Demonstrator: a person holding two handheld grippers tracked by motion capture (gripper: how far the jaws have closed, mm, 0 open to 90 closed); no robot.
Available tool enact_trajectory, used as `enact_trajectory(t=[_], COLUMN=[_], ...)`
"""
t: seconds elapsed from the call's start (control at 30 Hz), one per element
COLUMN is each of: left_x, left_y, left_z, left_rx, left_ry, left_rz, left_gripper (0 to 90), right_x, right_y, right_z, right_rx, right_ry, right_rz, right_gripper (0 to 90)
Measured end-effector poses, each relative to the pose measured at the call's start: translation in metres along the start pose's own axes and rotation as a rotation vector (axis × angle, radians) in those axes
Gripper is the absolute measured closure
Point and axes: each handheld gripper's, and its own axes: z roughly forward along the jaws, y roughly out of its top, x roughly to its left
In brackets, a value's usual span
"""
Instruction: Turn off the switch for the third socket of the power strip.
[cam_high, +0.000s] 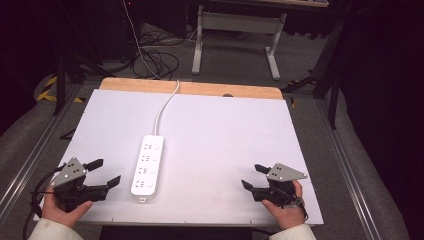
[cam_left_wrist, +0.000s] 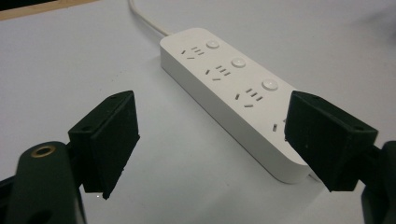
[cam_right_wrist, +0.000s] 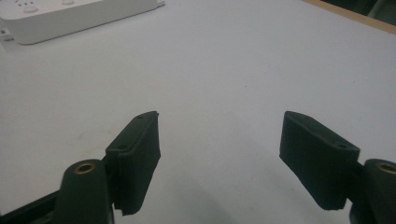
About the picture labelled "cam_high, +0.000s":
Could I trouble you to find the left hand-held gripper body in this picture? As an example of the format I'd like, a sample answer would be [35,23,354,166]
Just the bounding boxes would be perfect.
[49,156,110,213]

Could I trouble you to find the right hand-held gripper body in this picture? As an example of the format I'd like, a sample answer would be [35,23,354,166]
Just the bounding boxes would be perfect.
[252,162,308,207]

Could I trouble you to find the white power strip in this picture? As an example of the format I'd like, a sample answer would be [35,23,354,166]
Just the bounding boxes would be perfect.
[130,134,166,203]

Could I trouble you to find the person's left hand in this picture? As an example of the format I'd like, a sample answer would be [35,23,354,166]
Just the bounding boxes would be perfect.
[41,186,94,229]

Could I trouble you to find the person's right hand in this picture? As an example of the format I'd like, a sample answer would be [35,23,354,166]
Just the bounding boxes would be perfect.
[261,179,306,231]

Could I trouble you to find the white board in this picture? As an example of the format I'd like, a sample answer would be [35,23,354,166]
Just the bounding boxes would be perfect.
[33,88,325,228]

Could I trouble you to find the black tripod stand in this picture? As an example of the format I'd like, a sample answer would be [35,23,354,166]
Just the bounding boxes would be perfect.
[52,49,116,117]

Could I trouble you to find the yellow black floor tape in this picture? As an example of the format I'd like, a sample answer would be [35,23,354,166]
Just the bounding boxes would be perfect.
[35,75,85,104]

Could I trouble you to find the black metal stand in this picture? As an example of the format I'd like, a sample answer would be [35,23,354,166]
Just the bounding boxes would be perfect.
[281,19,346,130]

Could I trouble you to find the wooden desk top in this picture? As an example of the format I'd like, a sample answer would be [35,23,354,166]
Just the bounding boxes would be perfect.
[206,0,330,9]

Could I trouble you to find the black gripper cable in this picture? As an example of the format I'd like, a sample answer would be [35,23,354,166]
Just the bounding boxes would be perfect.
[292,196,309,222]
[21,164,68,240]

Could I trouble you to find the aluminium rail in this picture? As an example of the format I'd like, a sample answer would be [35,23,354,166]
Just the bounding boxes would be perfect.
[314,99,383,240]
[0,84,84,216]

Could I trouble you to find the white power strip cable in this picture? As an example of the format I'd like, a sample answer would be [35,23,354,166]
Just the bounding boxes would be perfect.
[153,79,181,136]

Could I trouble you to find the black floor cables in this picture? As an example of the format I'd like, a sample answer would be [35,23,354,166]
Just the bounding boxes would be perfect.
[132,46,181,81]

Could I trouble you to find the thin white floor cable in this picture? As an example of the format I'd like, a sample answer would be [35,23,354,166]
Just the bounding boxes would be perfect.
[121,0,162,80]

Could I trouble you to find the white metal desk frame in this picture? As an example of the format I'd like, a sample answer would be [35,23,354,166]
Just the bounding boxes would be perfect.
[191,4,288,81]

